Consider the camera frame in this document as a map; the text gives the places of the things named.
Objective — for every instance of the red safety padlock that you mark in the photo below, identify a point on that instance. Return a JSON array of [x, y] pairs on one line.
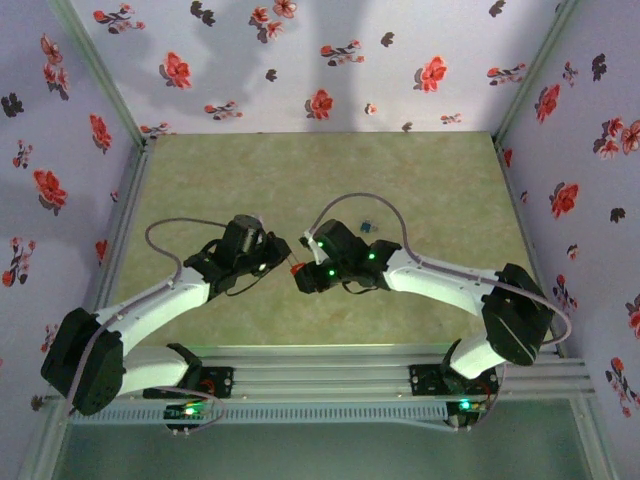
[[299, 269]]

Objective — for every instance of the small blue padlock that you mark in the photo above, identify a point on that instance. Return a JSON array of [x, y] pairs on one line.
[[366, 227]]

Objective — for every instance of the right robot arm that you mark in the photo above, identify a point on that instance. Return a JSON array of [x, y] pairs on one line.
[[450, 285]]

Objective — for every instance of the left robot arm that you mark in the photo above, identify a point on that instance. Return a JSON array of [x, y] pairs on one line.
[[150, 310]]

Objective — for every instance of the controller board with green light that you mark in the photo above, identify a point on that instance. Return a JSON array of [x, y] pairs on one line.
[[465, 406], [187, 412]]

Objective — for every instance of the wide aluminium base rail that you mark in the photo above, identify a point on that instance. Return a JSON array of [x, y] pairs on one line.
[[320, 372]]

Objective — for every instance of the aluminium side rail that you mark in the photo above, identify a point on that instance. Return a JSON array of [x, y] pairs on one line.
[[120, 220], [515, 210]]

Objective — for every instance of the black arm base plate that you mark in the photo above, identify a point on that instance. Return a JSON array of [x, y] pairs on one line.
[[225, 381], [420, 380]]

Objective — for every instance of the aluminium corner post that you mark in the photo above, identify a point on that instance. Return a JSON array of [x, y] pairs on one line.
[[535, 65], [100, 70]]

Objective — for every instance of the aluminium frame leg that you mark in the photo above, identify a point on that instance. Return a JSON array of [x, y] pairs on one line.
[[42, 440], [595, 440]]

